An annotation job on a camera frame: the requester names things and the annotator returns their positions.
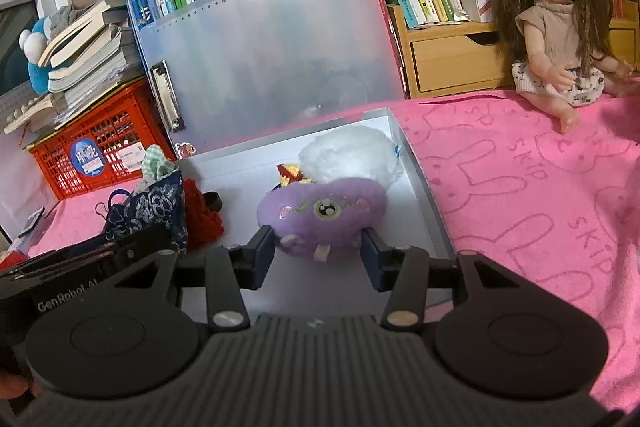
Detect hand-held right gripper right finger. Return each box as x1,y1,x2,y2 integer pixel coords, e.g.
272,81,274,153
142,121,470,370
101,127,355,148
361,228,529,333

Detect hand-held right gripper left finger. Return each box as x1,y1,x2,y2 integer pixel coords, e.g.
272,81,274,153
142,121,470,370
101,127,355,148
112,225,275,333

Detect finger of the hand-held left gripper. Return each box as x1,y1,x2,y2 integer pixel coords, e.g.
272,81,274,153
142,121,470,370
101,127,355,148
0,225,175,282

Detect blue patterned fabric pouch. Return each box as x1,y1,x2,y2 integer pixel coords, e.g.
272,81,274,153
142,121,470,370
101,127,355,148
104,169,189,253

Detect red crocheted flower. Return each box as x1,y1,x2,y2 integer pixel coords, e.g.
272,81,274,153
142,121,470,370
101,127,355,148
182,179,225,248

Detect purple plush toy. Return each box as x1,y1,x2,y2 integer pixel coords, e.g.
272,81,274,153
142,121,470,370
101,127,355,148
257,176,389,263

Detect green striped scrunchie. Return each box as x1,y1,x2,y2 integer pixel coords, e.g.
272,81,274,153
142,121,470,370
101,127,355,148
139,145,177,180

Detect yellow red crocheted toy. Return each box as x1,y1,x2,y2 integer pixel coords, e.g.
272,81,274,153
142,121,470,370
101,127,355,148
276,162,314,186

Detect silver cardboard box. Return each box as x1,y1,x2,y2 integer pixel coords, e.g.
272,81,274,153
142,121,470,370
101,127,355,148
172,106,457,308

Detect white fluffy pompom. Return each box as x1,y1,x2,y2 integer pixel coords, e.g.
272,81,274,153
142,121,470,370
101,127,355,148
298,125,404,188

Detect person's left hand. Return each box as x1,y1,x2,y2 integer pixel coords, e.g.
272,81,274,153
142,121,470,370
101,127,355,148
0,369,30,401

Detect black remote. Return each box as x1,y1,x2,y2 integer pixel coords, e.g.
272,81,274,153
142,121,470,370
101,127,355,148
19,208,45,238

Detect red plastic crate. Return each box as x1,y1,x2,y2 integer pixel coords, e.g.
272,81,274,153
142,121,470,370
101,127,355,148
27,76,177,203

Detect pink rabbit print cloth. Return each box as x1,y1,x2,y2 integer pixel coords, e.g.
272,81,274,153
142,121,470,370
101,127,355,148
27,89,640,414

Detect stack of lying books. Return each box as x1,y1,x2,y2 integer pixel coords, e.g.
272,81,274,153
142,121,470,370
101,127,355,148
4,0,157,134

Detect blue white cat plush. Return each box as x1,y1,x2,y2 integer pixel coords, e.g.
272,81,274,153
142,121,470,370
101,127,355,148
18,14,57,96

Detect translucent clip file folder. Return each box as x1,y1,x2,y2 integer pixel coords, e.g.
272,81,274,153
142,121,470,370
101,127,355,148
134,0,407,158

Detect wooden drawer organizer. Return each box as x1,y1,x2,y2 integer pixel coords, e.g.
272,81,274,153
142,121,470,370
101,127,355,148
387,1,640,100

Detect grey cloth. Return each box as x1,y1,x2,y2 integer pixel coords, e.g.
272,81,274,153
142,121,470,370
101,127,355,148
47,5,86,33

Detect brown haired doll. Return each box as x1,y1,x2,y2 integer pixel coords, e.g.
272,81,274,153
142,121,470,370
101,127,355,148
492,0,640,136

